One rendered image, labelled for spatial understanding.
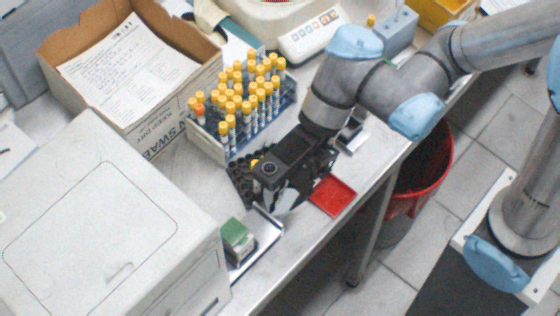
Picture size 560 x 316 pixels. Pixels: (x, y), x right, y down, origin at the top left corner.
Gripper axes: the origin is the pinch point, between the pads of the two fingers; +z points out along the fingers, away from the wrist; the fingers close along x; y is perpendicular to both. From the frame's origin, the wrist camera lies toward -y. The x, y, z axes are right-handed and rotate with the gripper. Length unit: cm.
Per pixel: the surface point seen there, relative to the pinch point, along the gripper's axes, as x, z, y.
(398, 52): 6.4, -20.6, 41.7
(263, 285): -6.5, 8.6, -5.4
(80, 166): 15.5, -11.1, -31.3
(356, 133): 0.2, -10.1, 21.8
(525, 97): -9, 12, 164
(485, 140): -7, 26, 139
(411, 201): -8, 21, 66
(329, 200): -4.3, -1.5, 11.7
